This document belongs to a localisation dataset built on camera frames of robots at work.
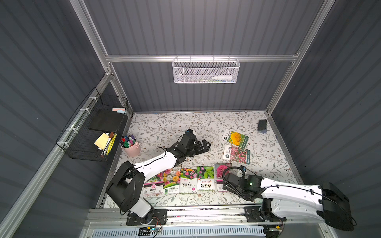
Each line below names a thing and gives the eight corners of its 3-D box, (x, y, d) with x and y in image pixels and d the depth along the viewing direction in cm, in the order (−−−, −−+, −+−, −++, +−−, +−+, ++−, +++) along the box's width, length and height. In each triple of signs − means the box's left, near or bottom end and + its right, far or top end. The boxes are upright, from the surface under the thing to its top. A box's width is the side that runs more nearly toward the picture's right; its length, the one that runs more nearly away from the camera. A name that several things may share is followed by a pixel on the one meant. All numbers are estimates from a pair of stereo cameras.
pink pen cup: (128, 157, 97) (119, 146, 87) (128, 147, 102) (121, 136, 91) (141, 154, 98) (134, 143, 88) (141, 145, 103) (135, 133, 93)
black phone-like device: (257, 131, 110) (259, 128, 107) (258, 122, 116) (259, 118, 113) (264, 133, 109) (266, 129, 106) (264, 123, 115) (266, 119, 112)
